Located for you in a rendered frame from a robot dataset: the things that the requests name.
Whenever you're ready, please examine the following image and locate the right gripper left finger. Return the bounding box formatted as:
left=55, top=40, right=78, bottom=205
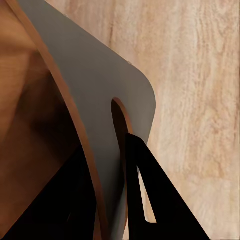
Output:
left=1, top=144, right=97, bottom=240

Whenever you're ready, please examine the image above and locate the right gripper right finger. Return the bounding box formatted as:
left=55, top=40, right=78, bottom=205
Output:
left=125, top=133, right=210, bottom=240

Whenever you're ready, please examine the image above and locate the trash can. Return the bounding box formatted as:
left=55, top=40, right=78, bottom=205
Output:
left=0, top=0, right=156, bottom=240

